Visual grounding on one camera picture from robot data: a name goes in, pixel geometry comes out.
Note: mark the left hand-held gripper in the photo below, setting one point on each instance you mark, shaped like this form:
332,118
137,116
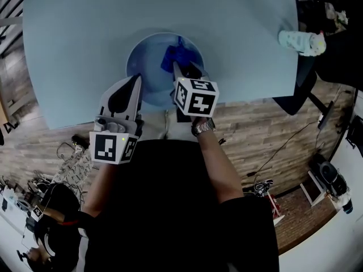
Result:
105,149

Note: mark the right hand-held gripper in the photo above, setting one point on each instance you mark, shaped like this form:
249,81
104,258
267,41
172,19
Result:
201,101

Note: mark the blue cloth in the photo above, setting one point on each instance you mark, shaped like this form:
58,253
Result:
173,55

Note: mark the pale blue big plate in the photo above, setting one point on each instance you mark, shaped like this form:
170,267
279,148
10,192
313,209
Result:
147,67

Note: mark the person's left forearm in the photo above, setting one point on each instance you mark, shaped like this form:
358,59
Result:
99,188

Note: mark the person's right forearm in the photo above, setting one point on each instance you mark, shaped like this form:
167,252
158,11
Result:
221,169

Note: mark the small plush toy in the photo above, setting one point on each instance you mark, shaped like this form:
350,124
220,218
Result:
297,42

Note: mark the person's black shirt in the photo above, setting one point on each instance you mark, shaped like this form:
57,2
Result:
170,208

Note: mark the white power strip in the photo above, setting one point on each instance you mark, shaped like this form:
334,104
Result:
321,118

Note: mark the black office chair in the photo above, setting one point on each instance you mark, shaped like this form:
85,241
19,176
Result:
334,61

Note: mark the white stool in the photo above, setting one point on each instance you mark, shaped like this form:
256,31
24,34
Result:
309,191

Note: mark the black grey device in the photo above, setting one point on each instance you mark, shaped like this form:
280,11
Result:
329,171

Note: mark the black bag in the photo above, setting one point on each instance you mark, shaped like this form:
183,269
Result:
356,132

